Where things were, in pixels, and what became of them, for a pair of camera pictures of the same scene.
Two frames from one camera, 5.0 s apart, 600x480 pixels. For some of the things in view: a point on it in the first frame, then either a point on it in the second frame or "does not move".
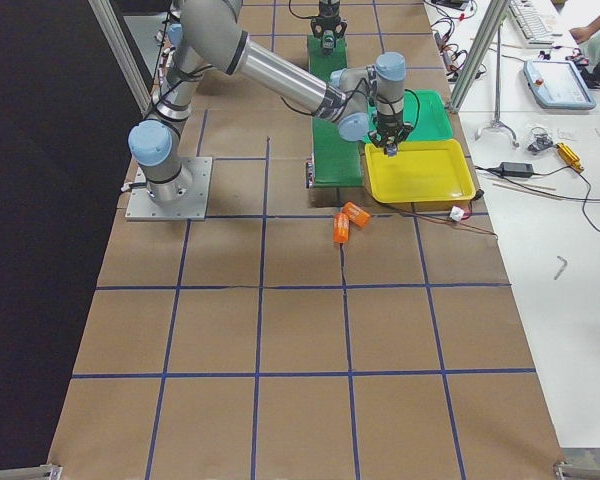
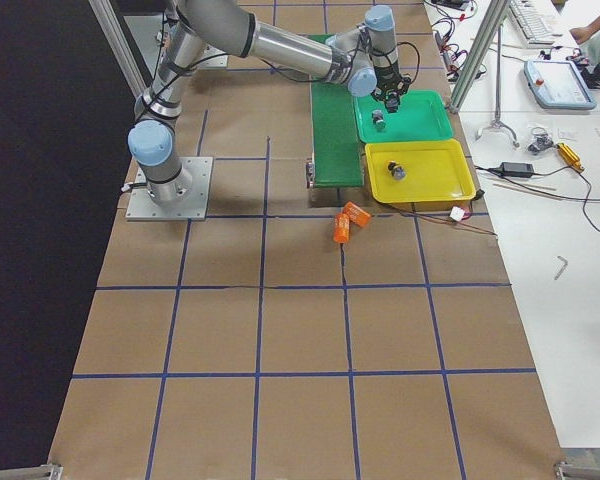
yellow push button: x=391 y=149 to x=397 y=171
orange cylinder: x=341 y=228 does not move
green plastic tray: x=426 y=111 does not move
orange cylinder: x=356 y=214 does not move
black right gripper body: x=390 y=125 to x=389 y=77
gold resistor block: x=567 y=155 does not move
